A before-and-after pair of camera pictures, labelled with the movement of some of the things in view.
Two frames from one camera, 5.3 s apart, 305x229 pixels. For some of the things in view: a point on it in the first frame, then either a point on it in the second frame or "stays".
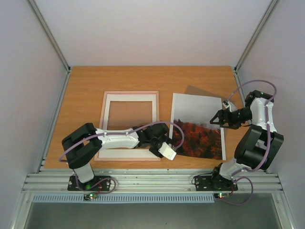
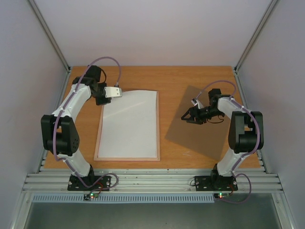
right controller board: (220, 195) stays
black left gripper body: (154, 142) → (100, 102)
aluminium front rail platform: (149, 182) stays
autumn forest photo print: (193, 113) → (129, 126)
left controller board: (91, 195) stays
